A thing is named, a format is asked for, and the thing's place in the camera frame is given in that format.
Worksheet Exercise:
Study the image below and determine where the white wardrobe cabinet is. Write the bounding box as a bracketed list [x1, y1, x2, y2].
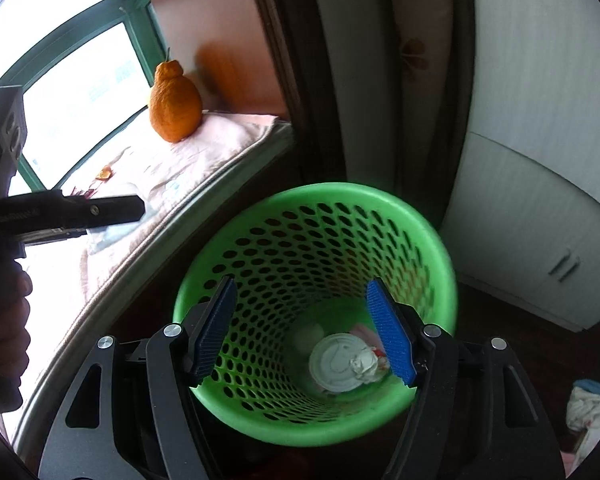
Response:
[442, 0, 600, 330]

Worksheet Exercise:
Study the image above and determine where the left human hand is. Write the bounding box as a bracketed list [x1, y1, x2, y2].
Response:
[0, 269, 33, 382]

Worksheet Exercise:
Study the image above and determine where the red white paper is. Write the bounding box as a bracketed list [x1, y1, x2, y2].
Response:
[349, 347, 390, 385]

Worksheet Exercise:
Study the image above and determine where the orange peel piece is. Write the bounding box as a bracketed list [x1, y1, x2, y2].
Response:
[95, 166, 114, 182]

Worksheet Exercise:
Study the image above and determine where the green perforated trash basket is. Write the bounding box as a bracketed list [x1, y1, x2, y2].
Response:
[173, 183, 457, 446]

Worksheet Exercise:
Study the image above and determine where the green window frame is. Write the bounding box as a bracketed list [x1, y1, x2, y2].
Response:
[0, 0, 166, 194]

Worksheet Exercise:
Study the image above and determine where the crumpled floral cloth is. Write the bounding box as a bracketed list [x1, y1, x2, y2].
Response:
[562, 379, 600, 477]

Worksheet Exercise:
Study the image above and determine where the large orange citrus fruit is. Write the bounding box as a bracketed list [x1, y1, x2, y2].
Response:
[148, 60, 202, 143]

